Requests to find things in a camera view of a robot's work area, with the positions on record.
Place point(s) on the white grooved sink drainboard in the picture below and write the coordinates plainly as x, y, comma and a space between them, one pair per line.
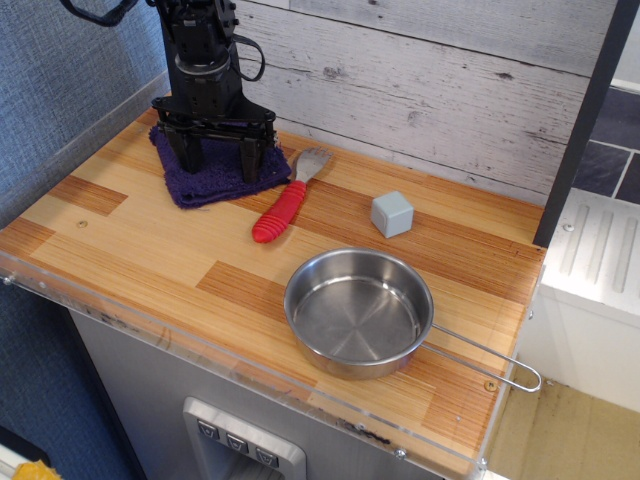
593, 259

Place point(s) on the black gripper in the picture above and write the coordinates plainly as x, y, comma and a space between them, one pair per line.
213, 107

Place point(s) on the black right post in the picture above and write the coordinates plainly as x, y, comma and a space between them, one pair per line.
605, 67

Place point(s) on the yellow object bottom left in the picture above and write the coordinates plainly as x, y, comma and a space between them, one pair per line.
35, 471

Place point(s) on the silver dispenser button panel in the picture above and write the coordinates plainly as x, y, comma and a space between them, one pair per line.
228, 447

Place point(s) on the steel pan with wire handle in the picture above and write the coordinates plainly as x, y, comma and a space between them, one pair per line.
360, 314

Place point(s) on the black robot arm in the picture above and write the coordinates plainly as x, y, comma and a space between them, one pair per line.
199, 39

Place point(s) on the red handled metal fork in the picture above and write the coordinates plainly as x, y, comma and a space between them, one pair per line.
275, 221

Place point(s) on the clear acrylic table edge guard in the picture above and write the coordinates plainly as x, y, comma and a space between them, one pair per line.
150, 367

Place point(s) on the grey cube block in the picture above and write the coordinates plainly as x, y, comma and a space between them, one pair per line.
392, 214

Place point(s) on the purple cloth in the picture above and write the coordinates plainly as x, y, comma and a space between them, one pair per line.
220, 177

